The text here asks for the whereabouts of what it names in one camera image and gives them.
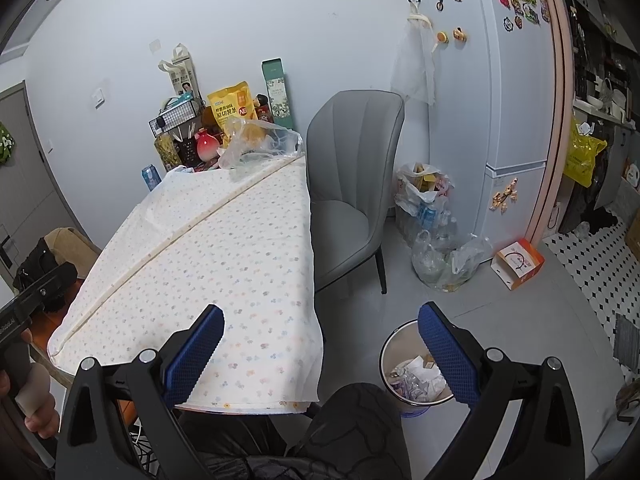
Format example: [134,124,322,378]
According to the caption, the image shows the black wire basket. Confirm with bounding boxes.
[148,100,207,137]

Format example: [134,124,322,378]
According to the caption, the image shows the grey upholstered chair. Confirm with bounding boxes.
[306,90,406,295]

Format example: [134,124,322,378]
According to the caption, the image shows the brown chair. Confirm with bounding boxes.
[45,227,104,282]

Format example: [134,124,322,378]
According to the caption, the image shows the white refrigerator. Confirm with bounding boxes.
[430,0,556,261]

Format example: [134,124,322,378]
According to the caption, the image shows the white tissue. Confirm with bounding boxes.
[404,355,449,402]

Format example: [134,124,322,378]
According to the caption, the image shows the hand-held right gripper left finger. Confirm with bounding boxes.
[54,304,226,480]

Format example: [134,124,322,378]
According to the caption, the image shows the white printed tote bag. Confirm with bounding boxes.
[159,45,201,107]

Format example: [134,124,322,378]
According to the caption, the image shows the brown slipper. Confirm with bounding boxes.
[615,380,640,424]

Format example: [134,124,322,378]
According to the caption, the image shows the floral tablecloth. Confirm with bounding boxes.
[47,155,323,413]

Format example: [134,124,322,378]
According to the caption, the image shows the person's left hand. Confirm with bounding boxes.
[0,360,62,441]

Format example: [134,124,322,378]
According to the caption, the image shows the glass jar of yellow food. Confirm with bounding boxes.
[154,132,184,171]

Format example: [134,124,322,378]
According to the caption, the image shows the small doll figure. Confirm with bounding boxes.
[252,93,275,124]

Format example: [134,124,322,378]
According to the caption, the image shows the black handbag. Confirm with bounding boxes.
[12,237,68,293]

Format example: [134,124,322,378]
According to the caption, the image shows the grey cabinet door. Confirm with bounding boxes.
[592,127,627,211]

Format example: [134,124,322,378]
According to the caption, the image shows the cluster of colourful fridge magnets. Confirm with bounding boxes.
[492,0,551,32]

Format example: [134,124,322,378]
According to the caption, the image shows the tall green box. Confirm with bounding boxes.
[261,59,296,131]

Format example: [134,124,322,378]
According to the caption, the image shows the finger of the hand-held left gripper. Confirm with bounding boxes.
[22,261,79,312]

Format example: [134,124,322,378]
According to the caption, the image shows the black holder box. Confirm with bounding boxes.
[177,135,201,166]

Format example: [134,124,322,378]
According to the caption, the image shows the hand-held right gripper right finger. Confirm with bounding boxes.
[417,302,589,480]

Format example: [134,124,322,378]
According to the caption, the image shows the yellow plastic bag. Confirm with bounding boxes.
[562,117,609,189]

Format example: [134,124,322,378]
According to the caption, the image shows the white hanging plastic bag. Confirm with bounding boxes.
[391,2,439,106]

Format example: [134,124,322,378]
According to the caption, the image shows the green door ornament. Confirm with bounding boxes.
[0,122,16,164]

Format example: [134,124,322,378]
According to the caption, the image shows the grey floor mat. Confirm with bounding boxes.
[612,312,640,362]

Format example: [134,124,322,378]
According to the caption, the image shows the kitchen counter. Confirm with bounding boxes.
[572,75,640,128]

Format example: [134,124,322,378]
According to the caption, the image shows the beige round waste bin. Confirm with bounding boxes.
[379,320,458,419]

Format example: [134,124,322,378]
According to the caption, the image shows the person's dark trouser leg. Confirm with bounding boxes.
[180,382,412,480]

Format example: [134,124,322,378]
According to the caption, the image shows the large clear plastic bag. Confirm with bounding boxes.
[219,117,306,171]

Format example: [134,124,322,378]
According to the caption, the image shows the white bag of cartons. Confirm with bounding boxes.
[396,161,454,206]

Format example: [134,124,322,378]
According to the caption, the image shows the peach shaped vase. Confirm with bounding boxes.
[195,128,224,164]

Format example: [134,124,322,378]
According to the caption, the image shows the bag of plastic bottles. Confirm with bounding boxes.
[397,199,459,247]

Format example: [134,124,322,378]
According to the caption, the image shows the black cloth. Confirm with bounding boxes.
[582,207,619,234]

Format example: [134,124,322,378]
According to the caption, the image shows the yellow flower fridge magnets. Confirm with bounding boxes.
[490,177,521,214]

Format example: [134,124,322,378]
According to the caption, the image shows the yellow snack bag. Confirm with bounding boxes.
[207,82,260,134]

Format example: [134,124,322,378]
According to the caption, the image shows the orange and white carton box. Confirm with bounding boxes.
[491,238,546,291]

